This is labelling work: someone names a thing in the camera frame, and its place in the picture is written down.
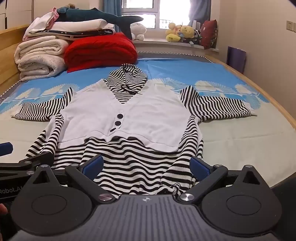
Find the blue patterned bed sheet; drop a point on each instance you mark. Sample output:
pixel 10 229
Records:
pixel 175 74

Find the person's left hand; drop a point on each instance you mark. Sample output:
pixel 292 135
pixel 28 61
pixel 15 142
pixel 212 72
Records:
pixel 2 209

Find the blue curtain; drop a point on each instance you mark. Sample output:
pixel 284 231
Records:
pixel 196 10
pixel 112 8

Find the yellow bear plush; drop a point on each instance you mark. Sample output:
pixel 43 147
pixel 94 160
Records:
pixel 187 31

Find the white window sill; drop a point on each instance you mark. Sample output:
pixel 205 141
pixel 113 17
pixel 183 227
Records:
pixel 157 42

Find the white rolled quilt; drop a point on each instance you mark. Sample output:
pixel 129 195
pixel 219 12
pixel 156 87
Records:
pixel 39 60

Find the spotted plush toy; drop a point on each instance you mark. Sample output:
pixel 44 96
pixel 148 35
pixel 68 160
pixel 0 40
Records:
pixel 196 37

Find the cream folded blanket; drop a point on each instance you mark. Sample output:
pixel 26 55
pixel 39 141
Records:
pixel 83 24

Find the teal shark plush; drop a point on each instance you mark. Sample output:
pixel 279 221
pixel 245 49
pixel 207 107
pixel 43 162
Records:
pixel 92 15

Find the white plush toy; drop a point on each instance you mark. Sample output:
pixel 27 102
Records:
pixel 138 30

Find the yellow duck plush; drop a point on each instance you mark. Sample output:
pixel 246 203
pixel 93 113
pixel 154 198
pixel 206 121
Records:
pixel 173 32

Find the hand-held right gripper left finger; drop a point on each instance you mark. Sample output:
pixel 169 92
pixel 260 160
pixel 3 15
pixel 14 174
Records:
pixel 93 165

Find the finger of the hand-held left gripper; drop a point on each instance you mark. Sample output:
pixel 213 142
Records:
pixel 5 149
pixel 34 160

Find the window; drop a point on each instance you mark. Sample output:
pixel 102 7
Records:
pixel 171 11

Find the white folded cloth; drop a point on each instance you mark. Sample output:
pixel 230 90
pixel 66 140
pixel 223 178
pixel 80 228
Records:
pixel 40 24

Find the pink cloth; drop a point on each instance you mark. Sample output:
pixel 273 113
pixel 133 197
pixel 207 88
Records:
pixel 55 15

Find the red patterned cushion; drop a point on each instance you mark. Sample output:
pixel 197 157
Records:
pixel 209 33

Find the red knit blanket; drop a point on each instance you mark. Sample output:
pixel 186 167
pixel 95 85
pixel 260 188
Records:
pixel 99 51

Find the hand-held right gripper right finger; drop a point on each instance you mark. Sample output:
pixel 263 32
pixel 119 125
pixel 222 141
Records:
pixel 198 168

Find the striped hooded sweater white vest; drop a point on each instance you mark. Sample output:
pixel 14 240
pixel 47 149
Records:
pixel 138 115

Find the wall socket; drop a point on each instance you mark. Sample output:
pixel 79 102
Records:
pixel 289 25

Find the white wardrobe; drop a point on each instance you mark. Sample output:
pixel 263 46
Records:
pixel 16 12

